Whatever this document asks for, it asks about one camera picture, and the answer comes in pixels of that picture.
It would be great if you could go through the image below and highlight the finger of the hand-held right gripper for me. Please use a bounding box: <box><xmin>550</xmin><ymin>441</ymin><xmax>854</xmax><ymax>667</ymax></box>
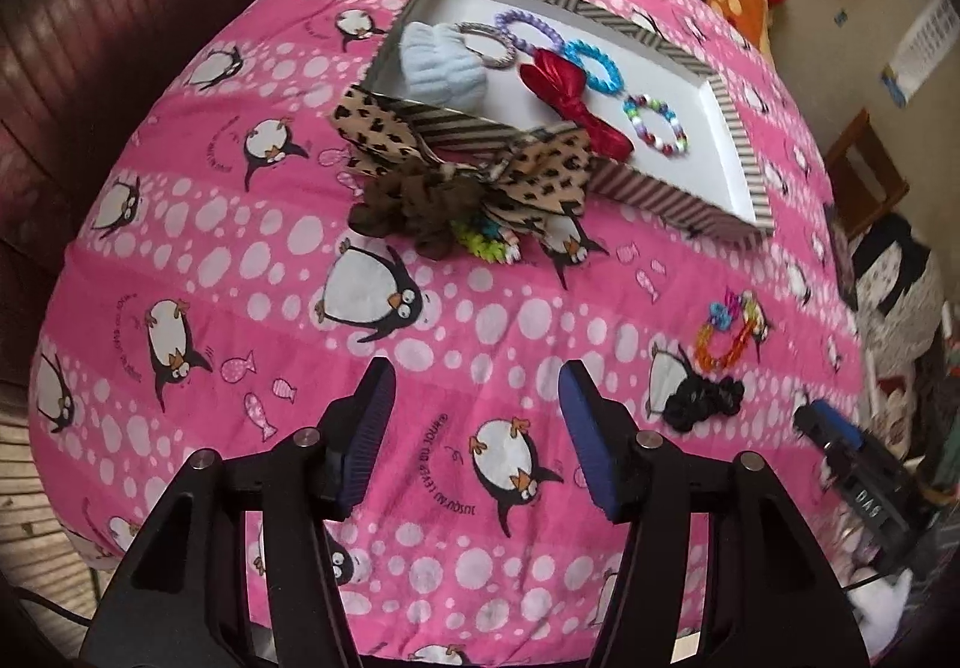
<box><xmin>793</xmin><ymin>407</ymin><xmax>845</xmax><ymax>470</ymax></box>
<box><xmin>810</xmin><ymin>399</ymin><xmax>863</xmax><ymax>448</ymax></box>

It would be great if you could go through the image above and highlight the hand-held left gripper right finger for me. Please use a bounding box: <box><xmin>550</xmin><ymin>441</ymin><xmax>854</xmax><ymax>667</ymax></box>
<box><xmin>557</xmin><ymin>359</ymin><xmax>860</xmax><ymax>668</ymax></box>

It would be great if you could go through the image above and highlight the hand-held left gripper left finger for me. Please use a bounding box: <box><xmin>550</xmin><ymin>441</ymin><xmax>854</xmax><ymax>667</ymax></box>
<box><xmin>79</xmin><ymin>357</ymin><xmax>398</xmax><ymax>668</ymax></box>

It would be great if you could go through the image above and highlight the striped shallow box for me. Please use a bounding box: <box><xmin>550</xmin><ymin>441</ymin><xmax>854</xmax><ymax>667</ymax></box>
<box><xmin>366</xmin><ymin>0</ymin><xmax>775</xmax><ymax>245</ymax></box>

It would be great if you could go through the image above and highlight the multicoloured bead bracelet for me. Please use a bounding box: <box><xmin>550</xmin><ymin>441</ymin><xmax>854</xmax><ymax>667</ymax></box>
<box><xmin>622</xmin><ymin>92</ymin><xmax>689</xmax><ymax>155</ymax></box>

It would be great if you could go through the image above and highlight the red velvet bow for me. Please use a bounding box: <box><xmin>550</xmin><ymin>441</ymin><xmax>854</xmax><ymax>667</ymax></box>
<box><xmin>517</xmin><ymin>49</ymin><xmax>635</xmax><ymax>161</ymax></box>

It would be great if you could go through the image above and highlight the blue bead bracelet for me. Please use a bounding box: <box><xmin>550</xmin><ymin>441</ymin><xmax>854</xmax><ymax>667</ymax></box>
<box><xmin>564</xmin><ymin>37</ymin><xmax>625</xmax><ymax>95</ymax></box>

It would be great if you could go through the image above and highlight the light blue fluffy scrunchie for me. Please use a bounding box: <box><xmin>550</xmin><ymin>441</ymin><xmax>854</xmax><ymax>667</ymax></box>
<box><xmin>397</xmin><ymin>22</ymin><xmax>488</xmax><ymax>115</ymax></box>

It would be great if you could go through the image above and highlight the silver bead bracelet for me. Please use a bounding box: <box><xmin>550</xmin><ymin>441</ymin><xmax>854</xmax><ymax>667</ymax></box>
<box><xmin>454</xmin><ymin>22</ymin><xmax>518</xmax><ymax>70</ymax></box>

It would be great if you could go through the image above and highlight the purple bead bracelet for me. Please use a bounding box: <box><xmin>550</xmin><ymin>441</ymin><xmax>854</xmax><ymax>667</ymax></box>
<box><xmin>499</xmin><ymin>8</ymin><xmax>565</xmax><ymax>58</ymax></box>

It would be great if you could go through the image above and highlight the white floral cloth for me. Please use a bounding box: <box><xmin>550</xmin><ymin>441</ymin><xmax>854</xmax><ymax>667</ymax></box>
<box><xmin>862</xmin><ymin>248</ymin><xmax>960</xmax><ymax>414</ymax></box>

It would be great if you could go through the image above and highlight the white fluffy object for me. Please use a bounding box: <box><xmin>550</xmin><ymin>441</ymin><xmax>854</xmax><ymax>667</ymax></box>
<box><xmin>851</xmin><ymin>567</ymin><xmax>920</xmax><ymax>643</ymax></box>

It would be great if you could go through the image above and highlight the black scrunchie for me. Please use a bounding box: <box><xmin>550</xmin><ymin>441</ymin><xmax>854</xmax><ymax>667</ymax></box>
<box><xmin>664</xmin><ymin>374</ymin><xmax>747</xmax><ymax>433</ymax></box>

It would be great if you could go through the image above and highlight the dark rectangular case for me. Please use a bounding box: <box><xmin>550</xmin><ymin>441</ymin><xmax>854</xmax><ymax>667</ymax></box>
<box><xmin>823</xmin><ymin>203</ymin><xmax>860</xmax><ymax>309</ymax></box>

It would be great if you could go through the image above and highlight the black garment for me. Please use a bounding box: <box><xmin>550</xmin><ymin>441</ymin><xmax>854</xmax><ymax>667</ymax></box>
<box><xmin>851</xmin><ymin>214</ymin><xmax>938</xmax><ymax>317</ymax></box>

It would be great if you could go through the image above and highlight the brown scrunchie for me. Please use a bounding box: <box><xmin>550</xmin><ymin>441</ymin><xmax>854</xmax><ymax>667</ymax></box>
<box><xmin>349</xmin><ymin>162</ymin><xmax>492</xmax><ymax>260</ymax></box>

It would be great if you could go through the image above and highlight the wooden chair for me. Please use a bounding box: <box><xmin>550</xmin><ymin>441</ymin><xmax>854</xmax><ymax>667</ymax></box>
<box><xmin>821</xmin><ymin>107</ymin><xmax>912</xmax><ymax>234</ymax></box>

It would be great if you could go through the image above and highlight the leopard print bow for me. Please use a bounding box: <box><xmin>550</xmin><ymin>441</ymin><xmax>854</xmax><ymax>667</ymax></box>
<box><xmin>334</xmin><ymin>85</ymin><xmax>597</xmax><ymax>238</ymax></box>

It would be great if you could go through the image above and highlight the orange flower charm bracelet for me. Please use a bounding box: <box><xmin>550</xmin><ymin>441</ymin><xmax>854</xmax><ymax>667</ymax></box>
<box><xmin>694</xmin><ymin>289</ymin><xmax>770</xmax><ymax>373</ymax></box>

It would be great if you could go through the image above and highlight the green block bracelet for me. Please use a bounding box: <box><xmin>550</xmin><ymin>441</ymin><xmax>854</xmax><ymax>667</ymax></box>
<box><xmin>450</xmin><ymin>218</ymin><xmax>526</xmax><ymax>264</ymax></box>

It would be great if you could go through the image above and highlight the black cable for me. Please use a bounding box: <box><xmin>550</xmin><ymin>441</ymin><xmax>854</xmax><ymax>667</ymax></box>
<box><xmin>15</xmin><ymin>582</ymin><xmax>102</xmax><ymax>628</ymax></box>

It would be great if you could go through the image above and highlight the wall calendar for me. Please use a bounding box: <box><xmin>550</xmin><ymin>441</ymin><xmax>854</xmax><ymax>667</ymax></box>
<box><xmin>881</xmin><ymin>0</ymin><xmax>960</xmax><ymax>109</ymax></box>

